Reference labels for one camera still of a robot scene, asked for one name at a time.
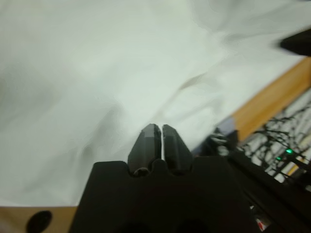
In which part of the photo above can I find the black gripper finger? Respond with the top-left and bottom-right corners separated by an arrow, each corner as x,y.
279,29 -> 311,56
161,124 -> 194,176
127,123 -> 163,177

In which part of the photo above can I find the white printed t-shirt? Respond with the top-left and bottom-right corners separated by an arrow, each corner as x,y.
0,0 -> 311,207

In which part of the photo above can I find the black cable tangle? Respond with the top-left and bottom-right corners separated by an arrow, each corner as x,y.
239,92 -> 311,185

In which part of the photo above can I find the dark camera post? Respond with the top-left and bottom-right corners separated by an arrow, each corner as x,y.
201,131 -> 311,233

